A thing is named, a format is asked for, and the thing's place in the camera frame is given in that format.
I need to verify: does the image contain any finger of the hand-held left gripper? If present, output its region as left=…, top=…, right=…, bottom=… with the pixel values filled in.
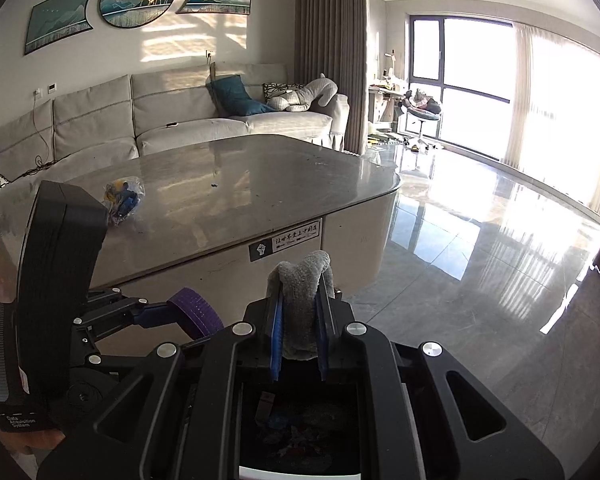
left=87, top=345, right=156, bottom=377
left=127, top=287, right=224, bottom=342

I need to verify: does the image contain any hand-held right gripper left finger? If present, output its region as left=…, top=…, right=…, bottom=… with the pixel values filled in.
left=37, top=287, right=284, bottom=480

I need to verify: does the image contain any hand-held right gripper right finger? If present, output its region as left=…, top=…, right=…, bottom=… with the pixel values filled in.
left=316, top=287, right=564, bottom=480

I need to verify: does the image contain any grey fuzzy cloth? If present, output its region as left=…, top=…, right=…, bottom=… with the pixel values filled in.
left=266, top=250, right=337, bottom=361

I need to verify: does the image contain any white trash bin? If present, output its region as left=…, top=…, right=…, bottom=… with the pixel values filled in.
left=237, top=382, right=366, bottom=480

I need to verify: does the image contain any person's left hand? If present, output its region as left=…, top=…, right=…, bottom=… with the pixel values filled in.
left=10, top=427, right=67, bottom=463

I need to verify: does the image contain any clear bag of colourful pieces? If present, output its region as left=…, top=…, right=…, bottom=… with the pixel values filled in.
left=103, top=176, right=145, bottom=227

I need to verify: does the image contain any beige coffee table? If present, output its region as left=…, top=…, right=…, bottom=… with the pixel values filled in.
left=0, top=134, right=403, bottom=311

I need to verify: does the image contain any light grey sofa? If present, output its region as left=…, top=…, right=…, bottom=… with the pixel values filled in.
left=0, top=62, right=352, bottom=183

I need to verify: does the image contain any teal cushion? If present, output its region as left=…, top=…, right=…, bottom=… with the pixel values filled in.
left=206, top=75, right=276, bottom=118

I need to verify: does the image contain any small desk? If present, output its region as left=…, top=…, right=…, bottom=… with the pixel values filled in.
left=367, top=85, right=406, bottom=136

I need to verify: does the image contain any swivel chair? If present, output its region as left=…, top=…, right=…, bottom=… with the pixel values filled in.
left=402, top=89, right=443, bottom=151

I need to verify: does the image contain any grey plush toy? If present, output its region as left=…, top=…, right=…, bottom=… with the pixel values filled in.
left=267, top=73, right=339, bottom=113

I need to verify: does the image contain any brown grey curtain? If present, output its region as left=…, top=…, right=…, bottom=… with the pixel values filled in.
left=294, top=0, right=371, bottom=157

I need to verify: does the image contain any large balcony window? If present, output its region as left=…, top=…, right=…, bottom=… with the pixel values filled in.
left=411, top=16, right=518, bottom=152

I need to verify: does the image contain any white sheer curtain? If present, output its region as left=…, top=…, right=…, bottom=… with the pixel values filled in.
left=502, top=22, right=600, bottom=218

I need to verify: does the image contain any black charging cable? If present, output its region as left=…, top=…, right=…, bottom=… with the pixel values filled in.
left=32, top=91, right=58, bottom=168

